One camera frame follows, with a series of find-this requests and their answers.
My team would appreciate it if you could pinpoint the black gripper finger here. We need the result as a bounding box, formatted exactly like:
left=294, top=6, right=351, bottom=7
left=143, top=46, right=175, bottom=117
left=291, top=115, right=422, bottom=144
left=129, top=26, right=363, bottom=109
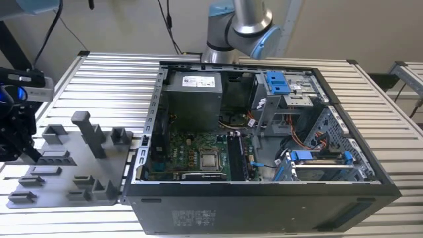
left=0, top=138, right=43, bottom=164

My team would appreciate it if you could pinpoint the black open PC case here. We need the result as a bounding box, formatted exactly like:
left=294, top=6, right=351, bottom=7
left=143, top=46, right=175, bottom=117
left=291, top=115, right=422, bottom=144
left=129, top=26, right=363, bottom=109
left=121, top=60, right=403, bottom=235

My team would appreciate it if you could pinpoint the orange wire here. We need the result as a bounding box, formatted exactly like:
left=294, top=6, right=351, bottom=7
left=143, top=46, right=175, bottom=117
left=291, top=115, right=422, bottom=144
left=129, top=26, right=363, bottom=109
left=287, top=113, right=329, bottom=152

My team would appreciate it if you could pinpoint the black stand with round base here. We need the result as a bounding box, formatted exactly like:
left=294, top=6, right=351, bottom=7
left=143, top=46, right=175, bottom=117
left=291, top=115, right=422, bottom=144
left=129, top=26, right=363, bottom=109
left=0, top=21, right=36, bottom=72

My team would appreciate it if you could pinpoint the hard disk in blue carrier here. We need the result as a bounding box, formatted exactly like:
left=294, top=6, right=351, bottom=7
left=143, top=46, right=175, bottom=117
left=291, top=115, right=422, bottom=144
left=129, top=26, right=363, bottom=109
left=277, top=148, right=366, bottom=183

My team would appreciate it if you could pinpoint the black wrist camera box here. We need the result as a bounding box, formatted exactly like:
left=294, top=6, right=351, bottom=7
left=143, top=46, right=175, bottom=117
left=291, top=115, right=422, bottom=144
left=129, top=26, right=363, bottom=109
left=0, top=66, right=46, bottom=88

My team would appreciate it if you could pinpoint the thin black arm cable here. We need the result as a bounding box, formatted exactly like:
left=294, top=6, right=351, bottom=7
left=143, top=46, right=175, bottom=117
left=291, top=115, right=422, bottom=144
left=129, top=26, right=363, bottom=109
left=158, top=0, right=183, bottom=54

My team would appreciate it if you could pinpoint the grey plastic parts rack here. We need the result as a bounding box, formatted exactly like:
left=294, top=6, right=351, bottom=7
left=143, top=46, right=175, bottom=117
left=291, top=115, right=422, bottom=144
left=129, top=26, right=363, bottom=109
left=6, top=111, right=135, bottom=209

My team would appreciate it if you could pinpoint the black graphics card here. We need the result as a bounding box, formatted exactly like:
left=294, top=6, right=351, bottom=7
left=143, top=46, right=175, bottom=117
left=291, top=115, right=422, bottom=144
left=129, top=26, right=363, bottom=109
left=181, top=172, right=230, bottom=182

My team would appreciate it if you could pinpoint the grey power supply unit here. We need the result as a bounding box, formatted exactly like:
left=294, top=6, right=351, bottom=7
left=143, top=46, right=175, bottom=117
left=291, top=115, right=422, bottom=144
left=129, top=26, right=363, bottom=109
left=163, top=71, right=223, bottom=132

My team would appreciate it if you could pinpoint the grey metal drive cage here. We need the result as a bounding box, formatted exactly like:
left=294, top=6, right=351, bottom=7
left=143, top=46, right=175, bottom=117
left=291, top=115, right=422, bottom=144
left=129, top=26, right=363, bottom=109
left=251, top=71, right=330, bottom=137

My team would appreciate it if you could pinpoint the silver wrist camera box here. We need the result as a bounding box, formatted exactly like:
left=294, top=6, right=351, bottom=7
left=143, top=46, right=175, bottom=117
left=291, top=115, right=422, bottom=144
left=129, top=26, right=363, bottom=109
left=20, top=77, right=56, bottom=102

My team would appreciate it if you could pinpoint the thin black wall cable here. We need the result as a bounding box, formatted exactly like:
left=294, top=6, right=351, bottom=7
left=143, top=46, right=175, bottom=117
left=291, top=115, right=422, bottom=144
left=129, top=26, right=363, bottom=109
left=62, top=21, right=89, bottom=52

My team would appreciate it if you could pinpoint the green motherboard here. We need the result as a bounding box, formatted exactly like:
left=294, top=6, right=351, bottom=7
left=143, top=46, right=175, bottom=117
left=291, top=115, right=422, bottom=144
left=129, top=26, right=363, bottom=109
left=147, top=131, right=262, bottom=182

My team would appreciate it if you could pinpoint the silver CPU in socket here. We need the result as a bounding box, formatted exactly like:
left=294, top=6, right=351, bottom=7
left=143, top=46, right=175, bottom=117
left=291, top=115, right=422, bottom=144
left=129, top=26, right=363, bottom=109
left=201, top=153, right=219, bottom=172

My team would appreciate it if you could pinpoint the yellow and black wire bundle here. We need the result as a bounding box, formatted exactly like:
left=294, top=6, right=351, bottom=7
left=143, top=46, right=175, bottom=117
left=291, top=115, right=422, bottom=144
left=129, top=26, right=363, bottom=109
left=218, top=111, right=258, bottom=129

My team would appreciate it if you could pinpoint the blue drive bay latch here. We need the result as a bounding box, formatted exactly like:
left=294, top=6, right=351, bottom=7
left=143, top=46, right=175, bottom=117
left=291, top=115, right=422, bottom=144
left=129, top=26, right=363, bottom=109
left=266, top=71, right=291, bottom=96

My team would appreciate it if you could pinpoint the thin dark cable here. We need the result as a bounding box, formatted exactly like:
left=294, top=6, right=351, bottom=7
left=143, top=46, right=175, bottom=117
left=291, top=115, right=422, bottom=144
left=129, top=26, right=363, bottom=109
left=410, top=98, right=423, bottom=118

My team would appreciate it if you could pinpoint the aluminium side table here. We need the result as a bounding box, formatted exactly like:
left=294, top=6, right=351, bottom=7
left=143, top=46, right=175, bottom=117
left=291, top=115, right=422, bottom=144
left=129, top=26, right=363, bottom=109
left=390, top=60, right=423, bottom=100

